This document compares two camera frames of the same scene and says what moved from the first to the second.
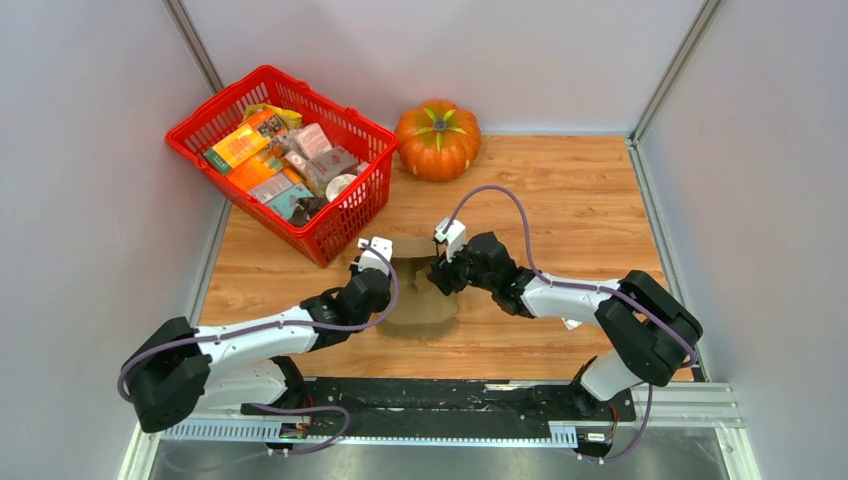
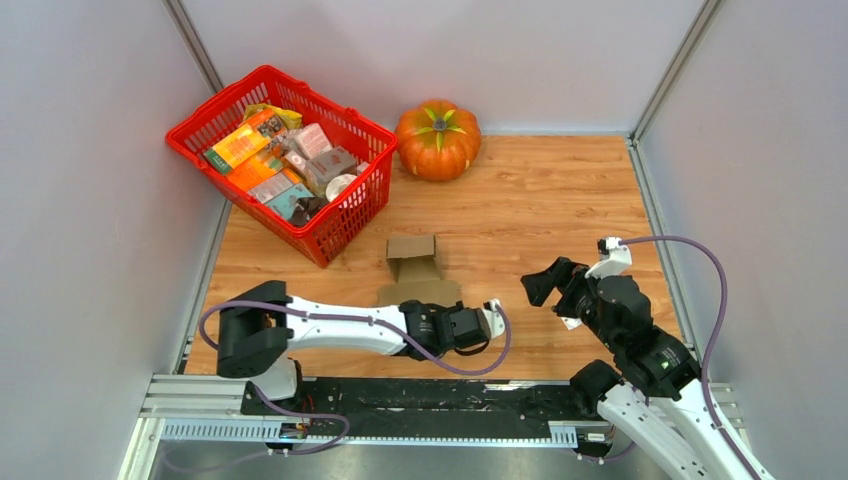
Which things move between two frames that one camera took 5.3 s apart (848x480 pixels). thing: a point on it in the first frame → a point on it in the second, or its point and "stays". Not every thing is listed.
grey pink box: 333,162 stays
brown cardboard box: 423,310 stays
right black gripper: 443,273 → 565,276
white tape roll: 337,183 stays
